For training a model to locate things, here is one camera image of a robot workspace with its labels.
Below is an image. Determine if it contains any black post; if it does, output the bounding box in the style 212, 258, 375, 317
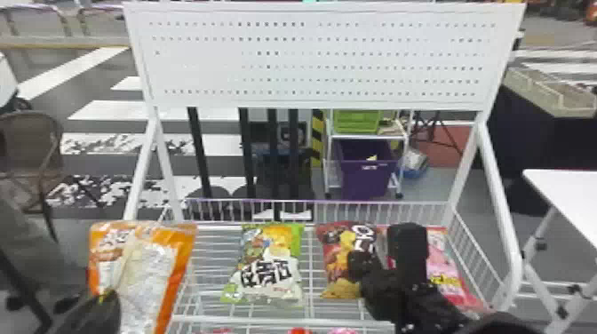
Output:
231, 107, 273, 221
187, 107, 233, 221
279, 108, 317, 215

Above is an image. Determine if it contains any red snack packet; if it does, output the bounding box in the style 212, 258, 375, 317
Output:
315, 220, 389, 300

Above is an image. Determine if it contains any white side table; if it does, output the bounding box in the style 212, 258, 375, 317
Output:
516, 168, 597, 334

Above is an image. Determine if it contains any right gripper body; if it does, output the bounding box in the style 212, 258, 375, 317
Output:
360, 267, 406, 321

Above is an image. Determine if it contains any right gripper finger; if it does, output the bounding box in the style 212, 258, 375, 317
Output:
346, 250, 383, 283

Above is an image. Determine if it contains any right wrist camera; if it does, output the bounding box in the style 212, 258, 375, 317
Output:
386, 222, 430, 274

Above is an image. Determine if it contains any white wire rack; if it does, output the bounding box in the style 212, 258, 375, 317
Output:
122, 0, 527, 334

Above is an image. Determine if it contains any green snack packet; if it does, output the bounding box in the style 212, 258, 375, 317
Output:
220, 222, 306, 306

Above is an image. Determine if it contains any purple crate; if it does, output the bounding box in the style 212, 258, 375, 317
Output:
334, 138, 399, 200

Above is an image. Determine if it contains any green basket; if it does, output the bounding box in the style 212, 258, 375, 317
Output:
332, 109, 385, 135

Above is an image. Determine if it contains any orange cereal bag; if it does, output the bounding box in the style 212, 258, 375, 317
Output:
87, 220, 198, 334

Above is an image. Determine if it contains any white shelf trolley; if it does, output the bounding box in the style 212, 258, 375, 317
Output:
322, 109, 415, 200

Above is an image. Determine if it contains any striped post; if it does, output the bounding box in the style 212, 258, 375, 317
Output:
310, 109, 325, 168

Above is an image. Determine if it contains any pink snack packet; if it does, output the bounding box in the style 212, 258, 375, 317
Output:
425, 226, 489, 314

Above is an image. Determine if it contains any brown chair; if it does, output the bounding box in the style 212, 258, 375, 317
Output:
0, 110, 68, 243

